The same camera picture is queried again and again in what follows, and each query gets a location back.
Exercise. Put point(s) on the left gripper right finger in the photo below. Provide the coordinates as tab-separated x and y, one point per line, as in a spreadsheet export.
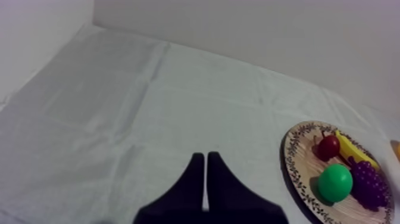
231	197

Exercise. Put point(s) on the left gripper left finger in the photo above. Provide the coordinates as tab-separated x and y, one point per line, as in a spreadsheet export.
182	197

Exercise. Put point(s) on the round wooden board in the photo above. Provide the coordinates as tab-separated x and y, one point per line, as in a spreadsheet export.
304	175

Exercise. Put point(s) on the green toy pear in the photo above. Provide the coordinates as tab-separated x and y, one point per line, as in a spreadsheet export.
335	183

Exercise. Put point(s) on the small red fruit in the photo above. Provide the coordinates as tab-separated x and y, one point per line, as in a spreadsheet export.
328	147

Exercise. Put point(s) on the yellow toy banana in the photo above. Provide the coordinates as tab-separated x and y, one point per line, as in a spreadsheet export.
351	148

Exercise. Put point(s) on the purple toy grapes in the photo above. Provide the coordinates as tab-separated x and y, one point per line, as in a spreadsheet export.
368	184

